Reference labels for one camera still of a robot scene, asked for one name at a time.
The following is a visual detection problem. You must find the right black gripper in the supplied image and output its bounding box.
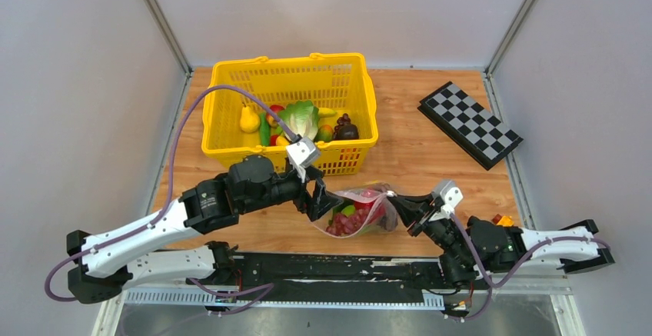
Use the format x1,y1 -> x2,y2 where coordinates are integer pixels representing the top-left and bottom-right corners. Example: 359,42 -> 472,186
387,195 -> 472,271

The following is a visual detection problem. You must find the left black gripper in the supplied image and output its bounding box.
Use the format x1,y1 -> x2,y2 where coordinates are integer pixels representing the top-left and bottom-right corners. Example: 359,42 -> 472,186
241,165 -> 344,221

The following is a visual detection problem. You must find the green apple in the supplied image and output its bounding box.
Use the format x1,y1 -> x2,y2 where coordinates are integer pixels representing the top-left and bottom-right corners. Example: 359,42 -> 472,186
341,205 -> 356,217

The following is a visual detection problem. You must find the red bell pepper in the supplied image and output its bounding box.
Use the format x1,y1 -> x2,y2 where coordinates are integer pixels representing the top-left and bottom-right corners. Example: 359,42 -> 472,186
354,189 -> 385,223

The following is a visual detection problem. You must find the clear zip top bag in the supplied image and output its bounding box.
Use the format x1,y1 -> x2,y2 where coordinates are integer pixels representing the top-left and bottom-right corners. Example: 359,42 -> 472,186
312,183 -> 399,238

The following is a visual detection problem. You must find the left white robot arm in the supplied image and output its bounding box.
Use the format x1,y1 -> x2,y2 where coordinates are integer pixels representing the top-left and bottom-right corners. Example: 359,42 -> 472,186
67,155 -> 343,304

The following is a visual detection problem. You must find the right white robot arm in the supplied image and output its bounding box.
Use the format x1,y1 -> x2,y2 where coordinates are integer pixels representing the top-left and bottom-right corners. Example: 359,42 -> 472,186
388,188 -> 615,288

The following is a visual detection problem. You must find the small mango fruit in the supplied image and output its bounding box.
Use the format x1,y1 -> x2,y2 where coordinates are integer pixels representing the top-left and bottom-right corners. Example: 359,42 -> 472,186
314,125 -> 334,143

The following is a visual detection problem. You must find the dark avocado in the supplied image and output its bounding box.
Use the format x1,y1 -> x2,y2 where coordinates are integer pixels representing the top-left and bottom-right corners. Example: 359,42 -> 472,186
334,113 -> 359,140

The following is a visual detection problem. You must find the green lettuce head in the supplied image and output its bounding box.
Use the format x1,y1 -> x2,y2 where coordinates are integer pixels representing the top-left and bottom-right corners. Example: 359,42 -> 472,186
278,100 -> 319,140

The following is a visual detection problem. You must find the single yellow banana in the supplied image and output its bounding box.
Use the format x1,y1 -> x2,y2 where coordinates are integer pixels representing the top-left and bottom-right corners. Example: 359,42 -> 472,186
318,107 -> 338,118

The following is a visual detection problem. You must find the green cucumber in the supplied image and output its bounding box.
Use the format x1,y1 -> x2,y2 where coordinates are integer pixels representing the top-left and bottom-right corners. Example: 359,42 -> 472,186
258,111 -> 271,147

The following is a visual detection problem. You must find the yellow red toy block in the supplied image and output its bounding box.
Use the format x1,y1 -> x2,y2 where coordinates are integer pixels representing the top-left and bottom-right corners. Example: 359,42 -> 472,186
491,215 -> 514,227

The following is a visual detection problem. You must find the folded black chessboard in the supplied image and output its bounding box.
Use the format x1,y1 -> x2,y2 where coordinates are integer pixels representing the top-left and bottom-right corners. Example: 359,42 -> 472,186
417,82 -> 523,171

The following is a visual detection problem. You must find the yellow pear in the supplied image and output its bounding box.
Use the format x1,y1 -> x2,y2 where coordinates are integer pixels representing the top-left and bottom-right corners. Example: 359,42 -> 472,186
239,105 -> 261,134

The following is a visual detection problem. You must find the yellow plastic basket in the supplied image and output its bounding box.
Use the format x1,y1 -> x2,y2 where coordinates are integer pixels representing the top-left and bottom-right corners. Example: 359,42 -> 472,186
201,53 -> 378,175

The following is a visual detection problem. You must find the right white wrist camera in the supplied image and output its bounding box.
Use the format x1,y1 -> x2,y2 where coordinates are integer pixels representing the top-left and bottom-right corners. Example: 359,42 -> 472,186
430,179 -> 463,221

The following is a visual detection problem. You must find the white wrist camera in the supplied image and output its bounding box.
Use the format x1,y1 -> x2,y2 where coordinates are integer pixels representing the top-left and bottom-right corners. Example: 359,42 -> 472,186
430,179 -> 463,221
285,138 -> 321,182

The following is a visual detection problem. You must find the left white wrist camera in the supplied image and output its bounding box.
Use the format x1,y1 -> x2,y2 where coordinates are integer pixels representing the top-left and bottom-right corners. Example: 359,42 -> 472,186
285,138 -> 321,182

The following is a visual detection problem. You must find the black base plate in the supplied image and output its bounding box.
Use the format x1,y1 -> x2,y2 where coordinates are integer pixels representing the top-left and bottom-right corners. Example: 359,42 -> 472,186
199,252 -> 470,295

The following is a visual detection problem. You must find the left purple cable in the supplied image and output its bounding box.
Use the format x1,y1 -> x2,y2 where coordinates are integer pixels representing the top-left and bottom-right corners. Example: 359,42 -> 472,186
44,84 -> 301,303

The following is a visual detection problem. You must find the white slotted cable duct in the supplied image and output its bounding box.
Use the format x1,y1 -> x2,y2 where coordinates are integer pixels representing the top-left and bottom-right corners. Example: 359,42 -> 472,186
125,281 -> 445,311

